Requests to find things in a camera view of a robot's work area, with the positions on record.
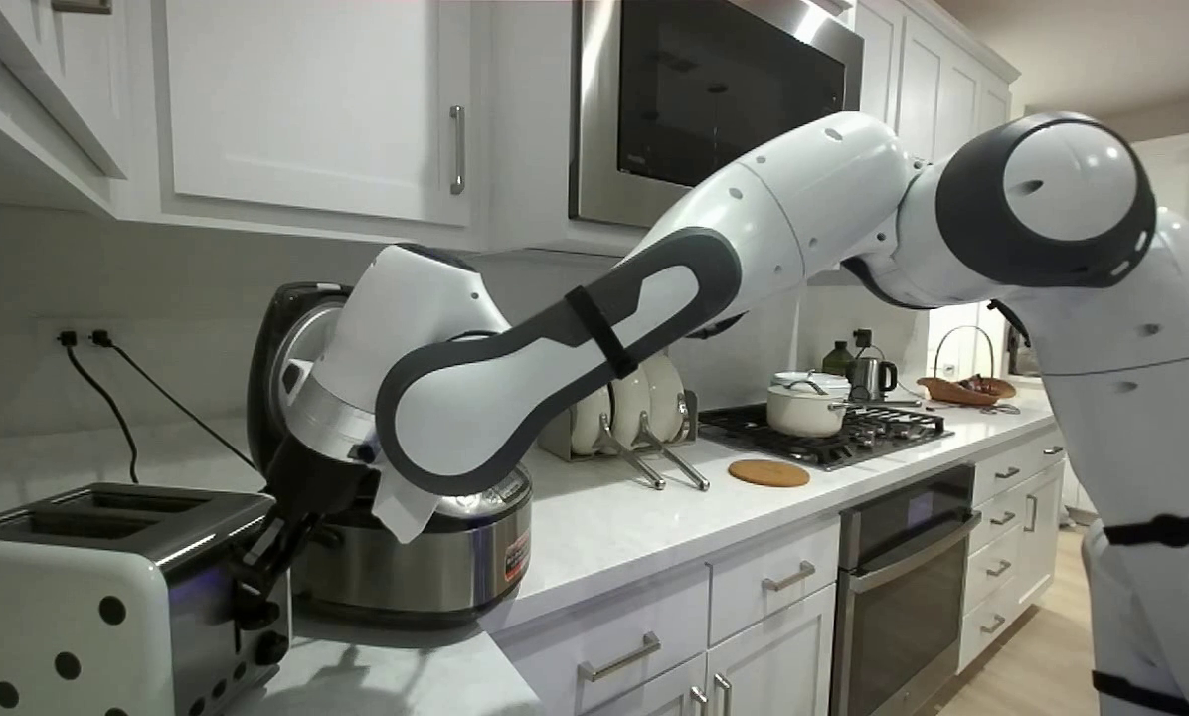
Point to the white plate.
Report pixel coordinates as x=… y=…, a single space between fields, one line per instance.
x=630 y=405
x=592 y=418
x=667 y=391

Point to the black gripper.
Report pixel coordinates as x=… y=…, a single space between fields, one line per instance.
x=316 y=483

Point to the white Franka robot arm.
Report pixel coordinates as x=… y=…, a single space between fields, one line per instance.
x=805 y=200

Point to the brown wicker basket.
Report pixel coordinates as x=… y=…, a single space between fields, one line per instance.
x=969 y=391

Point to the steel coffee kettle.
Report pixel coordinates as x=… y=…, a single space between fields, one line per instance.
x=867 y=371

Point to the black toaster dial knob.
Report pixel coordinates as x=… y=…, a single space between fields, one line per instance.
x=271 y=646

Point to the white side wall cabinet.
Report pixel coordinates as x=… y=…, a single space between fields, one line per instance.
x=23 y=64

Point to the steel built-in oven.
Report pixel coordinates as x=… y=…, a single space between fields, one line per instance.
x=905 y=597

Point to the white lower cabinet door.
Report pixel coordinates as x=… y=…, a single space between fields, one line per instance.
x=776 y=662

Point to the steel rice cooker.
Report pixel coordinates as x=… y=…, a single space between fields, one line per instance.
x=418 y=564

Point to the wide white cabinet drawer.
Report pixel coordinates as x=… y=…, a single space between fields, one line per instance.
x=606 y=652

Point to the round cork trivet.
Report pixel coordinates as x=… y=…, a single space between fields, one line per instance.
x=768 y=475

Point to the small white cabinet drawer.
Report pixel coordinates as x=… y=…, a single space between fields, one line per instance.
x=1013 y=471
x=1003 y=518
x=1001 y=572
x=991 y=624

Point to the narrow white cabinet drawer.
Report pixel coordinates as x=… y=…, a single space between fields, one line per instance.
x=775 y=579

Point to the green bottle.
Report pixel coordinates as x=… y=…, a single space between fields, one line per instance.
x=838 y=359

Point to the black gas stove top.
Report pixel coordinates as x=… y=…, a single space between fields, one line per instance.
x=885 y=426

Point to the metal dish rack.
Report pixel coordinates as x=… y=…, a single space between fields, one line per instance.
x=657 y=461

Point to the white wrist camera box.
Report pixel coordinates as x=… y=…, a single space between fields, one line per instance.
x=405 y=511

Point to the white pot with lid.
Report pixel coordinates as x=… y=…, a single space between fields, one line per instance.
x=809 y=405

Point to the white cabinet door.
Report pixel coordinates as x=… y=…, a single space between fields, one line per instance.
x=776 y=662
x=299 y=105

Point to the white wall outlet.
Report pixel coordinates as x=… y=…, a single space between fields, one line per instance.
x=84 y=337

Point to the white upper cabinet door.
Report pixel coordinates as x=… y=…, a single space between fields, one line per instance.
x=299 y=105

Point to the white polka dot steel toaster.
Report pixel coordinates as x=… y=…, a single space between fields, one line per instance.
x=61 y=624

